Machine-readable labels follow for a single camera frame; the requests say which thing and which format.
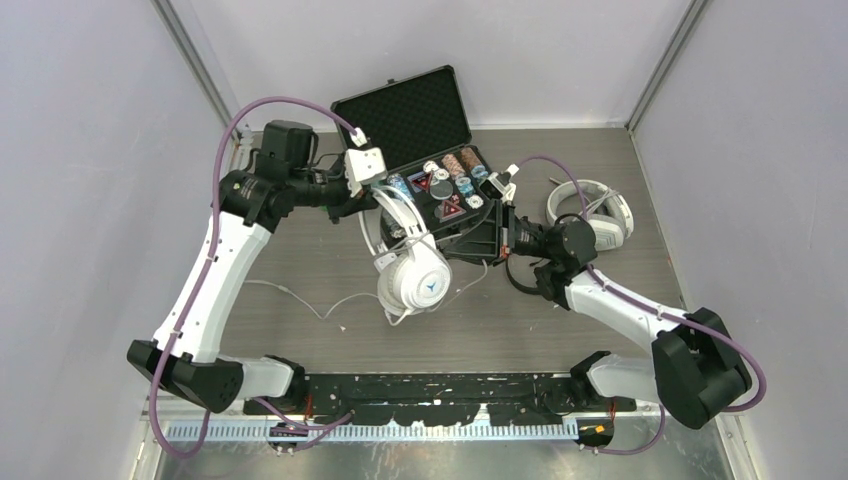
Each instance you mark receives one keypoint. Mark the small white headphones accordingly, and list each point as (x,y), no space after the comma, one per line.
(414,276)

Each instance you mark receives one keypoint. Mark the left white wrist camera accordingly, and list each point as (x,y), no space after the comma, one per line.
(363,164)

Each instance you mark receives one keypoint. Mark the red triangle card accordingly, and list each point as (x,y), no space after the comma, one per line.
(448,210)
(420,181)

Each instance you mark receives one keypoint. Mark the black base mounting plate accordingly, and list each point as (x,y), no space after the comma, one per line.
(509,399)

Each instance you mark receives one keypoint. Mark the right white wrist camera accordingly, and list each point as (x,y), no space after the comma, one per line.
(499,185)

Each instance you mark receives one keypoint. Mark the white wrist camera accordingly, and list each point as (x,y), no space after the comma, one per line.
(499,185)
(363,164)

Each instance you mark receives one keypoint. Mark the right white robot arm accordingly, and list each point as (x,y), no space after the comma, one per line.
(692,367)

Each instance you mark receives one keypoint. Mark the black poker chip case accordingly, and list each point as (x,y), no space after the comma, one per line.
(420,124)

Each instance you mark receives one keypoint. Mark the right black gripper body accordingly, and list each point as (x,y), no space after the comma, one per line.
(512,235)

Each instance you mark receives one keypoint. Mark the large white gaming headphones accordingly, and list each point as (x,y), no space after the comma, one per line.
(609,214)

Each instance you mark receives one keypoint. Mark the round silver dealer button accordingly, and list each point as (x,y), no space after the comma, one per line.
(441,190)

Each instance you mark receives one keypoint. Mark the white aluminium rail strip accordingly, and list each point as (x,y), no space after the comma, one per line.
(260,430)

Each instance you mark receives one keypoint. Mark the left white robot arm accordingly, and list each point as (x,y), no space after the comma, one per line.
(183,358)

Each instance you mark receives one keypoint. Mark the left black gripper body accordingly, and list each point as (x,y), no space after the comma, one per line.
(324,187)

